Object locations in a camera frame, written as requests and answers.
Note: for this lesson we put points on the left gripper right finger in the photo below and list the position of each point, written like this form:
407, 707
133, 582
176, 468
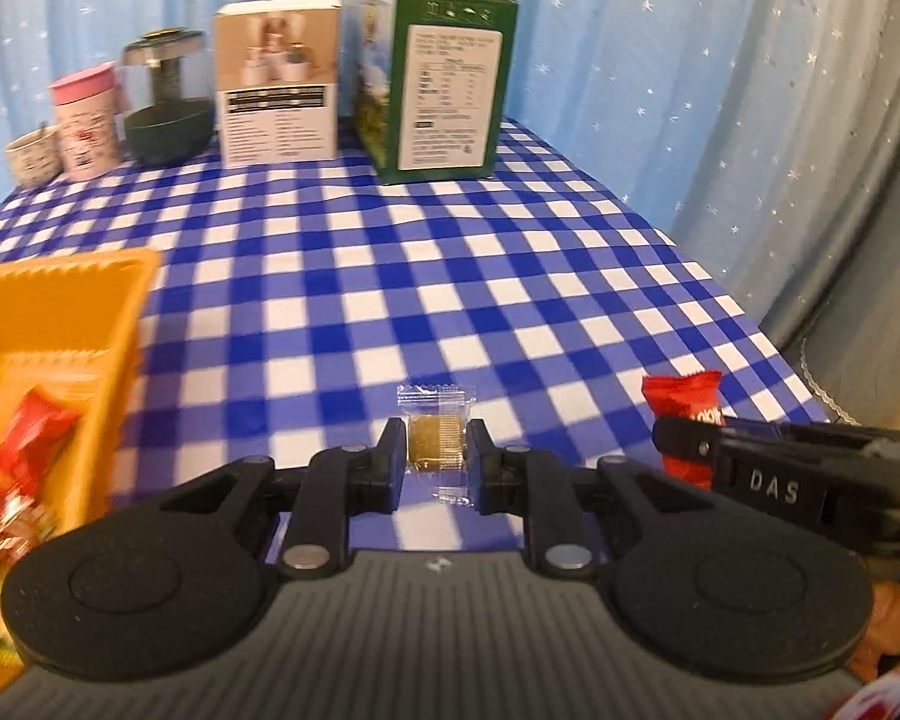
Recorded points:
710, 585

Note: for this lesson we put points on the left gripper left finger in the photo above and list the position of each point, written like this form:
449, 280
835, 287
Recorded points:
183, 576

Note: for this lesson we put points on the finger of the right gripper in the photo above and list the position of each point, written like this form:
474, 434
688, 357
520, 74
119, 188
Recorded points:
688, 440

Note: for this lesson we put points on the large red candy packet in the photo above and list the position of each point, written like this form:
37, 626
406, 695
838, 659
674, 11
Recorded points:
694, 396

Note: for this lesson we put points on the red snack packet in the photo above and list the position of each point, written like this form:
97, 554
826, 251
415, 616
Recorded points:
33, 439

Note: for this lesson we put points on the clear brown biscuit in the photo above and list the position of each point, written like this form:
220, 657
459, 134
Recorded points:
436, 416

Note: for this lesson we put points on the small red gold candy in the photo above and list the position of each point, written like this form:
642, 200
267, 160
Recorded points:
25, 523

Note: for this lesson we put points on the person's right hand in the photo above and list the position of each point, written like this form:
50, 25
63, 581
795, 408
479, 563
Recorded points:
882, 637

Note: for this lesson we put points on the grey lace-trimmed cover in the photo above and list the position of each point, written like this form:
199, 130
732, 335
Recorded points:
840, 316

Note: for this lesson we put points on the orange plastic tray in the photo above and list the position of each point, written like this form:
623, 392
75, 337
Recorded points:
68, 329

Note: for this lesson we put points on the blue white checkered tablecloth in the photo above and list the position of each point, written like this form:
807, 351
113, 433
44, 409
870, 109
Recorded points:
290, 303

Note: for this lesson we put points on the blue star curtain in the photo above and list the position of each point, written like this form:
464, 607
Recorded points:
758, 133

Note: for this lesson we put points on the green carton box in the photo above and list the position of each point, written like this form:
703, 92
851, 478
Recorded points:
428, 80

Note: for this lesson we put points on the small patterned ceramic cup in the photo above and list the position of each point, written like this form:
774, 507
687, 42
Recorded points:
34, 158

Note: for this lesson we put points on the pink cartoon tumbler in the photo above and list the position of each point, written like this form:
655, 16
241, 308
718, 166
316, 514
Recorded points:
85, 104

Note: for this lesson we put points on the dark green glass humidifier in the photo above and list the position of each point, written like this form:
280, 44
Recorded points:
167, 79

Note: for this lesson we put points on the white beige product box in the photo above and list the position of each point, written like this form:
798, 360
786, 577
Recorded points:
277, 81

